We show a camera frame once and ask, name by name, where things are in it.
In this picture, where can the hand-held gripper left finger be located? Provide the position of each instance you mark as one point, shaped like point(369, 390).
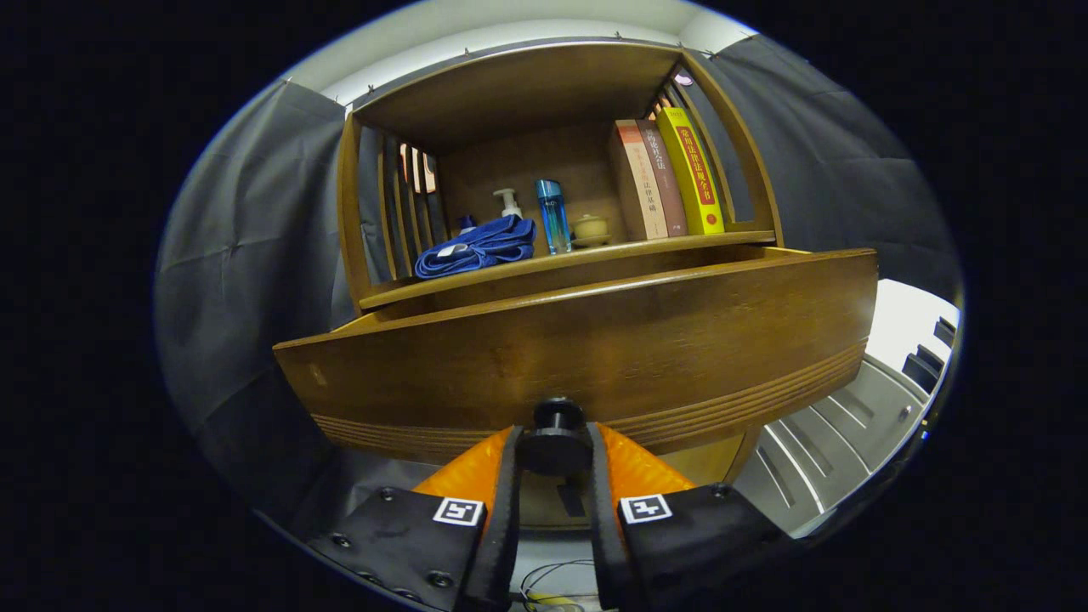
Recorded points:
point(506, 527)

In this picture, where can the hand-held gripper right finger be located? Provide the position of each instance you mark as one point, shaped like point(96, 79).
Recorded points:
point(603, 544)

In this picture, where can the black round drawer knob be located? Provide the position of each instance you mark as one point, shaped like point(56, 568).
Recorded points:
point(557, 446)

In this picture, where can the wooden drawer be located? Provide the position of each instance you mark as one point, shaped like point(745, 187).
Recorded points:
point(595, 348)

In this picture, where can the wooden countertop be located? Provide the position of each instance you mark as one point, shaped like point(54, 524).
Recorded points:
point(544, 262)

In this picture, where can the wooden cabinet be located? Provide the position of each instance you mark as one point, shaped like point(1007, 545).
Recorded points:
point(527, 93)

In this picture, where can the grey ribbed panel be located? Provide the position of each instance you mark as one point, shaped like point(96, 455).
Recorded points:
point(833, 442)

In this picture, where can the blue folded towel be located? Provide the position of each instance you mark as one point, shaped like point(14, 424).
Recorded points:
point(476, 251)

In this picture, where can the small white blue-capped bottle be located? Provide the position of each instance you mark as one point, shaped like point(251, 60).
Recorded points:
point(467, 225)

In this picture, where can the yellow-green lidded teacup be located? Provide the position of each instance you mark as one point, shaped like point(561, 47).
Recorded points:
point(590, 228)

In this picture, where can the tall blue glass bottle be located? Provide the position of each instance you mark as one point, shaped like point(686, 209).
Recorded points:
point(554, 217)

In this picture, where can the white pump bottle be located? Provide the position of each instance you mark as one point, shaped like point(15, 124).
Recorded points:
point(510, 206)

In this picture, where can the small black block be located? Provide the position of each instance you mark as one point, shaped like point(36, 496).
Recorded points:
point(920, 371)
point(943, 331)

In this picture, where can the brown book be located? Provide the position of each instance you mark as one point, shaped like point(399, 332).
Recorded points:
point(667, 187)

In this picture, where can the beige orange book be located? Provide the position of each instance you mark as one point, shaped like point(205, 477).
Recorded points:
point(642, 183)

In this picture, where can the white table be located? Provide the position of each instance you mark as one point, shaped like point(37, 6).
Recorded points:
point(901, 323)

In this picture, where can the yellow book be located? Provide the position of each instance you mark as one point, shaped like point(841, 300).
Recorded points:
point(693, 170)

